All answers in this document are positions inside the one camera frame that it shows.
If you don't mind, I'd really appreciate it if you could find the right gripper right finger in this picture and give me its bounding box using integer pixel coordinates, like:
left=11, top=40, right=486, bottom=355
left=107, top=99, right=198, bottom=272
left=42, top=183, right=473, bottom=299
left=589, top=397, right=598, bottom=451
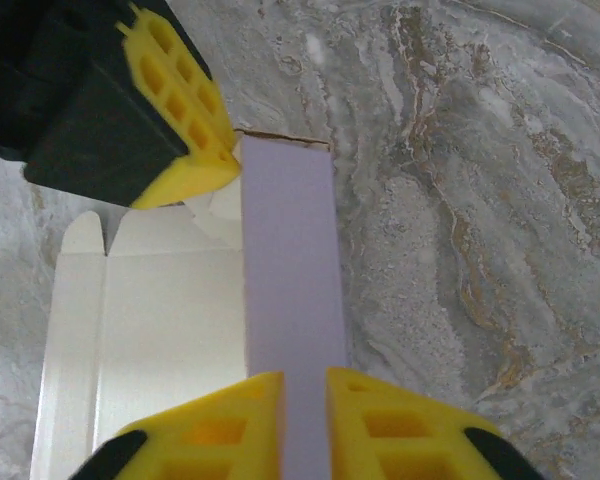
left=324, top=367, right=536, bottom=480

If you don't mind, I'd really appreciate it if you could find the white and lilac paper box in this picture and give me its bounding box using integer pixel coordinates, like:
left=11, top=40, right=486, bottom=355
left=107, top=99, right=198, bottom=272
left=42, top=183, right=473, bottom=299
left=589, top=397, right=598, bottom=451
left=32, top=128, right=352, bottom=480

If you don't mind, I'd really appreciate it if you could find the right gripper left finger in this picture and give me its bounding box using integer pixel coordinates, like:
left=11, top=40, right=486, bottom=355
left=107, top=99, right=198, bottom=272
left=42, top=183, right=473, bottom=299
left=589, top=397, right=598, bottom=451
left=79, top=372, right=286, bottom=480

